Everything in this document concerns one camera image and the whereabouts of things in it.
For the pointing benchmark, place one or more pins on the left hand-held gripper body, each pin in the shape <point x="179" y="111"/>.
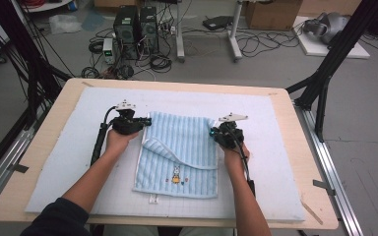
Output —
<point x="126" y="126"/>

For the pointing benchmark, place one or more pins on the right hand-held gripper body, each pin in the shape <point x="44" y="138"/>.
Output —
<point x="231" y="137"/>

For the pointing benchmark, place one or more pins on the light blue striped towel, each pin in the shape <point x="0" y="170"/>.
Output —
<point x="183" y="137"/>

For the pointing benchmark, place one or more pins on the person's left hand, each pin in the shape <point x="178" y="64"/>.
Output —
<point x="118" y="142"/>

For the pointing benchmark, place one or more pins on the person's right hand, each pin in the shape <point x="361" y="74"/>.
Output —
<point x="236" y="160"/>

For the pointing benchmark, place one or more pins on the white foam mat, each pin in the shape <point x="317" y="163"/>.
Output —
<point x="275" y="147"/>

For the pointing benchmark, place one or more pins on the wooden table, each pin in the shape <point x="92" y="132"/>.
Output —
<point x="177" y="83"/>

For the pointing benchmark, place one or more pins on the white power supply box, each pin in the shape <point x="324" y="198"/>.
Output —
<point x="108" y="50"/>

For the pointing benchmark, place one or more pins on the narrow black computer tower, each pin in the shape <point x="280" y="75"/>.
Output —
<point x="149" y="29"/>

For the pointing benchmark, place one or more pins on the white desk leg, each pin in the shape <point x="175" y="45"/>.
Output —
<point x="234" y="36"/>
<point x="179" y="32"/>

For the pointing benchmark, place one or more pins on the wide black computer tower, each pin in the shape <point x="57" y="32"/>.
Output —
<point x="126" y="29"/>

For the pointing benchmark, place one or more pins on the flat black device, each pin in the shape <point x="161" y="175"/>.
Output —
<point x="217" y="22"/>

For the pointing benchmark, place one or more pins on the black tape piece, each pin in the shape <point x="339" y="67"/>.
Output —
<point x="324" y="187"/>
<point x="19" y="168"/>

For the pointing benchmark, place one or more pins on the thin wooden strip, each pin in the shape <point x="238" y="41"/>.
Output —
<point x="311" y="212"/>

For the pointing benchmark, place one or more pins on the dark sleeve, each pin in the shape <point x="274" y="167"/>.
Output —
<point x="59" y="219"/>

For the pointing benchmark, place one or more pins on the clear plastic bag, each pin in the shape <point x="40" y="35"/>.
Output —
<point x="64" y="23"/>

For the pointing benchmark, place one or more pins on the white floor board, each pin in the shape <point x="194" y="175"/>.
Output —
<point x="315" y="49"/>

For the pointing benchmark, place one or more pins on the brown cardboard box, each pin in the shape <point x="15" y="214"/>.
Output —
<point x="272" y="14"/>

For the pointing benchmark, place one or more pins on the grey headset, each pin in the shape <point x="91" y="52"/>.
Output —
<point x="328" y="26"/>

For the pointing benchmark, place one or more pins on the aluminium rail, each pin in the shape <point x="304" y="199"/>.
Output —
<point x="321" y="154"/>
<point x="13" y="147"/>

